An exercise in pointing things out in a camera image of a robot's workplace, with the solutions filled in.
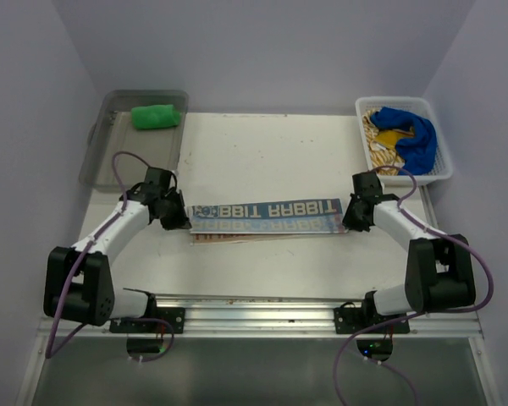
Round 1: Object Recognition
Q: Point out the printed patterned towel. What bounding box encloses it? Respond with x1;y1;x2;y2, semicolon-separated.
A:
187;198;345;244

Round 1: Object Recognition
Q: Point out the green microfiber towel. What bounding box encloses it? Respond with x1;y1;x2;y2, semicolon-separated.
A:
130;104;181;130

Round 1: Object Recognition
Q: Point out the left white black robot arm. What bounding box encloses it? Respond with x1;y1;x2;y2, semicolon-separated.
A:
43;167;191;332

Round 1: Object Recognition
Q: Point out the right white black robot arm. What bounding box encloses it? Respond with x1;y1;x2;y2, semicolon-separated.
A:
342;172;476;332

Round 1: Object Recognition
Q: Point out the yellow striped cloth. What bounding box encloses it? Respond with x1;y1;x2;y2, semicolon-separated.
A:
362;109;415;176

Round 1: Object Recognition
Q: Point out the clear grey plastic bin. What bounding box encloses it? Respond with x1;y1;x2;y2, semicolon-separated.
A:
79;90;189;193

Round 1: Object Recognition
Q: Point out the blue cloth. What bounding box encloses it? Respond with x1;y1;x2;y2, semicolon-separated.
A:
370;107;438;176

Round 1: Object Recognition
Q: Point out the white perforated plastic basket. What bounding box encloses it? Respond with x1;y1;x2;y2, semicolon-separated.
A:
356;96;453;185

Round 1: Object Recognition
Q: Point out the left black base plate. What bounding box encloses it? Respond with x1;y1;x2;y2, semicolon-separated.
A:
109;307;185;334

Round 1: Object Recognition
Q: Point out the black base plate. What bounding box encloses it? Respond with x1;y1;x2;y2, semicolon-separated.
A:
333;306;410;335
109;307;185;334

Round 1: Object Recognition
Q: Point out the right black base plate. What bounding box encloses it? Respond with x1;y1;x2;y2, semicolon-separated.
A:
333;306;410;335

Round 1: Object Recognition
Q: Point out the aluminium mounting rail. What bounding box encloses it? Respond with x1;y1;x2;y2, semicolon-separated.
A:
37;295;483;339

